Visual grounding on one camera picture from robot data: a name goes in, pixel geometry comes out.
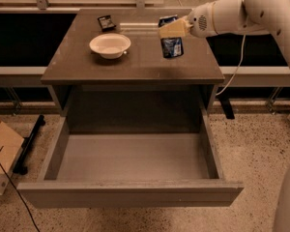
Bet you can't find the black stand foot right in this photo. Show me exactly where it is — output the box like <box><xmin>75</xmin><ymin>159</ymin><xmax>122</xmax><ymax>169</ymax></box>
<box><xmin>217</xmin><ymin>90</ymin><xmax>235</xmax><ymax>120</ymax></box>

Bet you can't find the grey cabinet with counter top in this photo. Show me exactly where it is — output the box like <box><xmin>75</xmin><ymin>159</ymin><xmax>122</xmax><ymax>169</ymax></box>
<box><xmin>41</xmin><ymin>8</ymin><xmax>225</xmax><ymax>134</ymax></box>

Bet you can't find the white cable at window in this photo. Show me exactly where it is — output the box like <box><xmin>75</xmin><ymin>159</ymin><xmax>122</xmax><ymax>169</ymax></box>
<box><xmin>215</xmin><ymin>34</ymin><xmax>247</xmax><ymax>98</ymax></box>

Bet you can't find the cardboard box at left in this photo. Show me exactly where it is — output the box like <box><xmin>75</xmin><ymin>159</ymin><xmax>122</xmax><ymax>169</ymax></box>
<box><xmin>0</xmin><ymin>119</ymin><xmax>24</xmax><ymax>195</ymax></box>

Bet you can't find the blue pepsi can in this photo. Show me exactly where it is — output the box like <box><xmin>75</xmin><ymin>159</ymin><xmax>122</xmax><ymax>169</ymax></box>
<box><xmin>159</xmin><ymin>15</ymin><xmax>184</xmax><ymax>59</ymax></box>

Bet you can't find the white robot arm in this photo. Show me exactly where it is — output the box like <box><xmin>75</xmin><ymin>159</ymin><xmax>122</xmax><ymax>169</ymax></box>
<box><xmin>159</xmin><ymin>0</ymin><xmax>290</xmax><ymax>232</ymax></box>

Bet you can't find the black cable on floor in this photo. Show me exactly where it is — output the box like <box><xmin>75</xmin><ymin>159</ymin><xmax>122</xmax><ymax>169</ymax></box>
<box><xmin>0</xmin><ymin>149</ymin><xmax>42</xmax><ymax>232</ymax></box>

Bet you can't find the white paper bowl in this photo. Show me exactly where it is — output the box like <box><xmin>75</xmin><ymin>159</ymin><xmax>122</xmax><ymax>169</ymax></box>
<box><xmin>89</xmin><ymin>33</ymin><xmax>131</xmax><ymax>59</ymax></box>

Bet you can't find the black stand foot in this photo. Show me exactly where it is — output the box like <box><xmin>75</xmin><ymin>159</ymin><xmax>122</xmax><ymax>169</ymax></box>
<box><xmin>13</xmin><ymin>115</ymin><xmax>45</xmax><ymax>175</ymax></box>
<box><xmin>217</xmin><ymin>90</ymin><xmax>235</xmax><ymax>120</ymax></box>

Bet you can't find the black stand foot left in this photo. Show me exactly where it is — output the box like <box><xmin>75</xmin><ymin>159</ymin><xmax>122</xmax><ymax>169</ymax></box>
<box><xmin>13</xmin><ymin>115</ymin><xmax>45</xmax><ymax>175</ymax></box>

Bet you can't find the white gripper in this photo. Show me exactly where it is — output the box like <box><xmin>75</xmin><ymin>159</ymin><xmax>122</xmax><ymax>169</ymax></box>
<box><xmin>159</xmin><ymin>3</ymin><xmax>217</xmax><ymax>39</ymax></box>

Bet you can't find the black snack packet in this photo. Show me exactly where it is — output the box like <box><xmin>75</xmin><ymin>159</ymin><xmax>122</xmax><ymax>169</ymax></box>
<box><xmin>98</xmin><ymin>15</ymin><xmax>116</xmax><ymax>32</ymax></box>

